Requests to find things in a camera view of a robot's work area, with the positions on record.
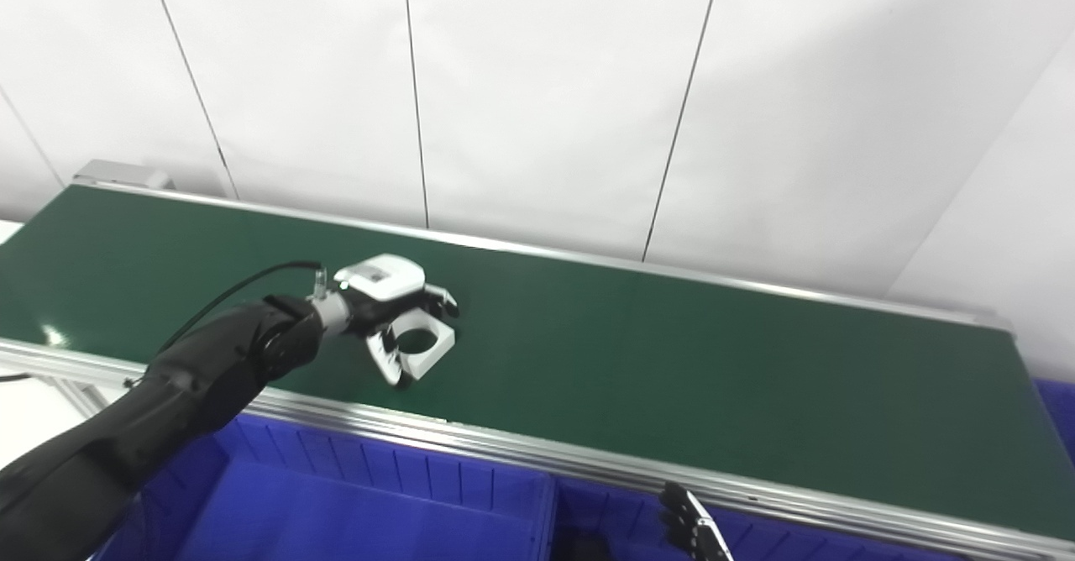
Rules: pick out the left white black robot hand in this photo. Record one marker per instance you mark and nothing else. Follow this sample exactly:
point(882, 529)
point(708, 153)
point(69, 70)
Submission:
point(382, 280)

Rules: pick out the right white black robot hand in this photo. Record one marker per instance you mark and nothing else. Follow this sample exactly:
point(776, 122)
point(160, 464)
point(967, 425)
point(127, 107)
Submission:
point(693, 532)

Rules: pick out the white square part round hole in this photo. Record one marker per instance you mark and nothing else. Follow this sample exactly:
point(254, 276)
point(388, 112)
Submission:
point(441, 344)

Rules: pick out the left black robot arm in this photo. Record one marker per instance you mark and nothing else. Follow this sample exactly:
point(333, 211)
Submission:
point(193, 376)

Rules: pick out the blue plastic bin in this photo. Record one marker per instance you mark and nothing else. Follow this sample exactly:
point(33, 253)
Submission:
point(353, 511)
point(621, 515)
point(1060, 414)

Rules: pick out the black part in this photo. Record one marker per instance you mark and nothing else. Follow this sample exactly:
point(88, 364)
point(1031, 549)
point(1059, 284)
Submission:
point(581, 548)

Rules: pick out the grey conveyor end housing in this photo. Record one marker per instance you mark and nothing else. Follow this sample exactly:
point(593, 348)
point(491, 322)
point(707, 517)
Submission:
point(126, 175)

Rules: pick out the aluminium conveyor support leg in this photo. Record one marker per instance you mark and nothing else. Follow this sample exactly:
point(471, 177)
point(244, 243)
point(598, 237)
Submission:
point(71, 393)

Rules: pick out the green conveyor belt aluminium frame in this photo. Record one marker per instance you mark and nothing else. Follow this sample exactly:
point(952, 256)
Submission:
point(672, 359)

